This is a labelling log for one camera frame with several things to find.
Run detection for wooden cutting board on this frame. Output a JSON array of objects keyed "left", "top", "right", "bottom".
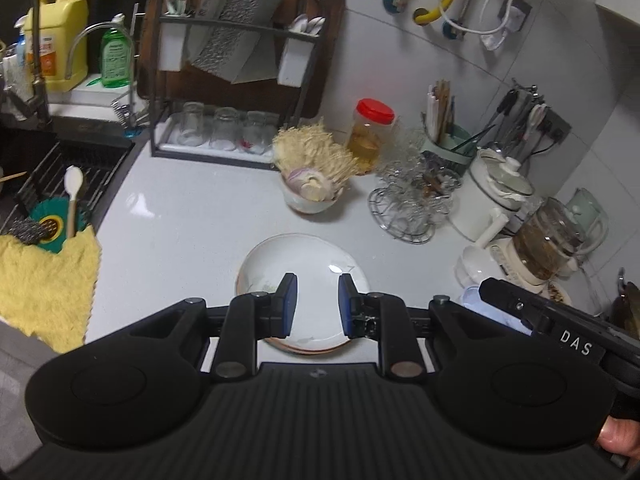
[{"left": 137, "top": 0, "right": 347, "bottom": 121}]

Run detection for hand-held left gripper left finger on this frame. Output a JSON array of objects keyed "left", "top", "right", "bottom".
[{"left": 127, "top": 272, "right": 299, "bottom": 380}]

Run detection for red-lidded plastic jar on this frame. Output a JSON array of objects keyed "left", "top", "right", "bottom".
[{"left": 347, "top": 98, "right": 396, "bottom": 173}]

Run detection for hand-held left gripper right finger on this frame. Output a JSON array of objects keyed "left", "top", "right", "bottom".
[{"left": 337, "top": 272, "right": 501, "bottom": 380}]

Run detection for yellow dish cloth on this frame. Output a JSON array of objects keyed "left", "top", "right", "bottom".
[{"left": 0, "top": 225, "right": 101, "bottom": 353}]

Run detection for pale lavender bowl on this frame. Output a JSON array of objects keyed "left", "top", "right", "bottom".
[{"left": 459, "top": 285, "right": 532, "bottom": 336}]

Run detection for white drip tray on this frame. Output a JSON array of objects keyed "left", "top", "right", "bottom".
[{"left": 151, "top": 112, "right": 281, "bottom": 163}]

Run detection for garlic and onion pieces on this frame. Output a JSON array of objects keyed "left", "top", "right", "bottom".
[{"left": 287, "top": 167, "right": 332, "bottom": 202}]

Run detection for white ceramic spoons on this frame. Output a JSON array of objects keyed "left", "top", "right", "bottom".
[{"left": 290, "top": 14, "right": 327, "bottom": 37}]

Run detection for white wooden-handled spatula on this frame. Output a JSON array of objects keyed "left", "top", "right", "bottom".
[{"left": 64, "top": 166, "right": 85, "bottom": 238}]

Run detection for green dish soap bottle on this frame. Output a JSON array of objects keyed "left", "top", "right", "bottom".
[{"left": 100, "top": 14, "right": 135, "bottom": 87}]

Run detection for pale green electric kettle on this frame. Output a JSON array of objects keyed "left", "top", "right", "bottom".
[{"left": 565, "top": 187, "right": 611, "bottom": 266}]

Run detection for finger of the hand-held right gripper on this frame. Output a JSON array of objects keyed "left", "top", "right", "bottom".
[{"left": 479, "top": 277, "right": 551, "bottom": 336}]

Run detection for cream glass health kettle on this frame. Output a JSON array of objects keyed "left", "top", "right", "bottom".
[{"left": 487, "top": 197, "right": 593, "bottom": 301}]

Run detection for clear drinking glass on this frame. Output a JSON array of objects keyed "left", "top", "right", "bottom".
[
  {"left": 210, "top": 106, "right": 239, "bottom": 151},
  {"left": 242, "top": 111, "right": 267, "bottom": 154},
  {"left": 179, "top": 101, "right": 206, "bottom": 146}
]

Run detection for dark wall power outlet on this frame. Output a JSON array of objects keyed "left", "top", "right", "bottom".
[{"left": 542, "top": 107, "right": 572, "bottom": 143}]

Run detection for white cutlery holder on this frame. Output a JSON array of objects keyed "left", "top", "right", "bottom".
[
  {"left": 277, "top": 40, "right": 314, "bottom": 86},
  {"left": 157, "top": 22, "right": 182, "bottom": 72}
]

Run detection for steel cleaver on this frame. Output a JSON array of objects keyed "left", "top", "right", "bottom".
[{"left": 192, "top": 0, "right": 282, "bottom": 84}]

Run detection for hanging kitchen utensil stand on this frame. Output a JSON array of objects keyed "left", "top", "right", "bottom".
[{"left": 492, "top": 80, "right": 548, "bottom": 153}]

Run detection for person's right hand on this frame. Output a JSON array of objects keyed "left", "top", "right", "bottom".
[{"left": 597, "top": 417, "right": 640, "bottom": 461}]

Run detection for white cable with plug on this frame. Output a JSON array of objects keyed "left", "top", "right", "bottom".
[{"left": 442, "top": 0, "right": 534, "bottom": 52}]

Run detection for chrome faucet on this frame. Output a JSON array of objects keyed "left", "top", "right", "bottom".
[{"left": 65, "top": 21, "right": 140, "bottom": 131}]

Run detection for yellow detergent bottle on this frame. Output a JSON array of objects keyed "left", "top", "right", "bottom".
[{"left": 24, "top": 0, "right": 90, "bottom": 93}]

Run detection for white bowl holding vegetables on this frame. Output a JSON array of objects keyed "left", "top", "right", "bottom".
[{"left": 282, "top": 180, "right": 344, "bottom": 216}]

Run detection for dark kitchen faucet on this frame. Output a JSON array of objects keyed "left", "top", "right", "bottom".
[{"left": 0, "top": 0, "right": 52, "bottom": 126}]

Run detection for steel wool scrubber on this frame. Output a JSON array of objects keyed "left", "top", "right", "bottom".
[{"left": 7, "top": 217, "right": 48, "bottom": 247}]

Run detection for green chopstick holder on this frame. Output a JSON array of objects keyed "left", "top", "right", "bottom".
[{"left": 420, "top": 125, "right": 482, "bottom": 172}]

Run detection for white electric pot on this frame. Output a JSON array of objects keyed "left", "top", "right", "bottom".
[{"left": 447, "top": 147, "right": 536, "bottom": 253}]

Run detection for black sink drain rack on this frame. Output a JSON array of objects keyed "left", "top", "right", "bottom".
[{"left": 0, "top": 140, "right": 136, "bottom": 241}]

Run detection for black dish rack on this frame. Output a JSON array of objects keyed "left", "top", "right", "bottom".
[{"left": 149, "top": 0, "right": 326, "bottom": 161}]

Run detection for enoki mushroom bundle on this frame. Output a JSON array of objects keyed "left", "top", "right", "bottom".
[{"left": 272, "top": 119, "right": 359, "bottom": 188}]

